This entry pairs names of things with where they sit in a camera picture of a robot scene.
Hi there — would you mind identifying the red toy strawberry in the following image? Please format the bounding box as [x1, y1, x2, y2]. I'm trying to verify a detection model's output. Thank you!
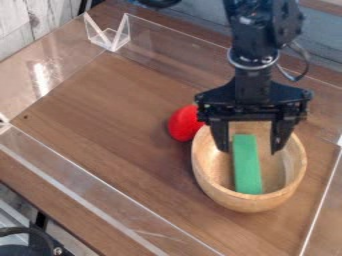
[168, 105, 205, 142]

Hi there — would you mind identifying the green rectangular block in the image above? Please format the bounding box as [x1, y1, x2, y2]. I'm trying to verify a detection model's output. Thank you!
[233, 134, 264, 195]

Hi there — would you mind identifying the black clamp with screw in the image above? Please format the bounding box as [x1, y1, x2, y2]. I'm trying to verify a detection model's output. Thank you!
[29, 223, 75, 256]

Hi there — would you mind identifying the brown wooden bowl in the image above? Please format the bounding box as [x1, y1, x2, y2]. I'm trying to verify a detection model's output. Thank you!
[192, 122, 308, 213]

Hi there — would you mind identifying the black cable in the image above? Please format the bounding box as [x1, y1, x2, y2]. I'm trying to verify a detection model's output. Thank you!
[0, 226, 45, 256]

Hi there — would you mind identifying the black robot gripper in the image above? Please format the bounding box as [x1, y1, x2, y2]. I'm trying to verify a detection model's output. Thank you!
[196, 67, 313, 154]

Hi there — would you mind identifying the clear acrylic front barrier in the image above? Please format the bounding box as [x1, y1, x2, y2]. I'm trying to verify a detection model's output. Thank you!
[0, 120, 224, 256]

